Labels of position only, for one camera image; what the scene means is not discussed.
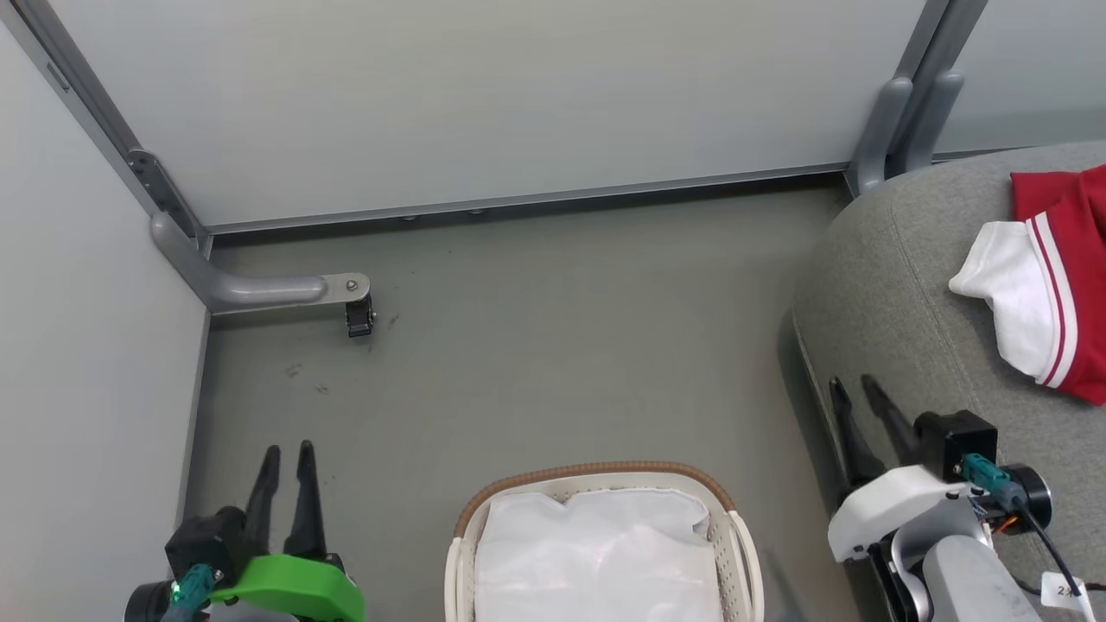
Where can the black caster wheel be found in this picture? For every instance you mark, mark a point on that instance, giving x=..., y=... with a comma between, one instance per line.
x=360, y=318

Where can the white laundry basket brown rim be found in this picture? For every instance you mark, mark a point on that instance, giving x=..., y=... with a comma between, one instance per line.
x=743, y=553

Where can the red and white shirt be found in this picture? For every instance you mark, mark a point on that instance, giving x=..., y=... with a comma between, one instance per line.
x=1080, y=285

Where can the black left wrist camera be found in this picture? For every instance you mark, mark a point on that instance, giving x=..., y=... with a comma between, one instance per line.
x=207, y=544

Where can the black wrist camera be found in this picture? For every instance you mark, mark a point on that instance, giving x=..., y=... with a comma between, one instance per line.
x=207, y=544
x=955, y=441

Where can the white basket liner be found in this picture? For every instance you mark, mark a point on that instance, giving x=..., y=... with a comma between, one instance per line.
x=596, y=553

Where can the grey fabric sofa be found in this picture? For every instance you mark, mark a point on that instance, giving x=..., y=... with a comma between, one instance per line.
x=907, y=302

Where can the light grey partition post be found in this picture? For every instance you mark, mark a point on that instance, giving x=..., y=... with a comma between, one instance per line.
x=921, y=39

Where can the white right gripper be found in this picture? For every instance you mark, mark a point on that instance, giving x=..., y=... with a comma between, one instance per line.
x=890, y=505

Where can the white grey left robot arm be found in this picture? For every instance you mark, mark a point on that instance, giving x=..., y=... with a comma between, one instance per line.
x=147, y=605

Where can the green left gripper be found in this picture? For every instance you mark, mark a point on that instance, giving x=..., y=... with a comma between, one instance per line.
x=302, y=587

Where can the grey partition foot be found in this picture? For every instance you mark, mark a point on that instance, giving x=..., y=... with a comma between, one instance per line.
x=881, y=130
x=931, y=121

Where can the grey partition bottom rail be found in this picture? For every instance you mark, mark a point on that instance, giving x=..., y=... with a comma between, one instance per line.
x=536, y=197

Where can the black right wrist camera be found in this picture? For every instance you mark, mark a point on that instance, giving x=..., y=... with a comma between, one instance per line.
x=955, y=441

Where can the grey corner partition post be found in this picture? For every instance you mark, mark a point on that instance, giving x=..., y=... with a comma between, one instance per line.
x=78, y=86

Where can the grey metal partition leg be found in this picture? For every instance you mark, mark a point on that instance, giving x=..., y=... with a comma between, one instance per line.
x=259, y=289

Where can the dark grey partition post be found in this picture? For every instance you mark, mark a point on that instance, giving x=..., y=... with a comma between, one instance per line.
x=950, y=34

